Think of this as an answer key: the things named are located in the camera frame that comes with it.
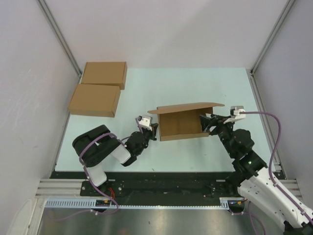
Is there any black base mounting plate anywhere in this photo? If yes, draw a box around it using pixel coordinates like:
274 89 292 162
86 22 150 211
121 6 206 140
50 171 287 198

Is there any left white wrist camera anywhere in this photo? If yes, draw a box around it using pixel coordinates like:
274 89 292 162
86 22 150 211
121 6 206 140
137 115 153 130

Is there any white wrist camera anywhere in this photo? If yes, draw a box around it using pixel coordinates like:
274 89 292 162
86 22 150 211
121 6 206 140
137 115 153 130
224 106 246 124

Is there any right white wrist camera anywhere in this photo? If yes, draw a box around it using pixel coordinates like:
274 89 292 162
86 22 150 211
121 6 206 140
224 106 246 124

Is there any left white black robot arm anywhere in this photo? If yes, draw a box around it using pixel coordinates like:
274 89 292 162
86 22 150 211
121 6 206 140
72 123 158 196

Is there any white slotted cable duct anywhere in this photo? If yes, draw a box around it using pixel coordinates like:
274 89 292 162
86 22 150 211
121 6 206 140
45 197 245 210

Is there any left aluminium frame post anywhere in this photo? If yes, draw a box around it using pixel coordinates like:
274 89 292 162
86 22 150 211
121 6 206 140
36 0 82 77

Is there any cardboard box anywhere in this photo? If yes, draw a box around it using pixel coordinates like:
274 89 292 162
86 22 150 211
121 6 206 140
148 102 224 141
68 84 121 118
81 62 127 90

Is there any aluminium frame post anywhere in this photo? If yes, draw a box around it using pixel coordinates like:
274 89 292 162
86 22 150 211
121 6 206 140
36 0 82 77
251 0 296 74

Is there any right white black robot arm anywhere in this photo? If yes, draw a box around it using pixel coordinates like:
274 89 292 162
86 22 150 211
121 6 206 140
200 114 313 235

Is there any aluminium front rail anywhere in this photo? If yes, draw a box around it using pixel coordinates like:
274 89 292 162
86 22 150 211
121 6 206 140
35 179 302 200

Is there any right aluminium frame post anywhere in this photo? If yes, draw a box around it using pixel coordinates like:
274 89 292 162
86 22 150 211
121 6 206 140
251 0 296 74

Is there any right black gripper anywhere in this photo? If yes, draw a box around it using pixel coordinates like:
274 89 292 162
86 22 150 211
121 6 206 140
198 114 235 158

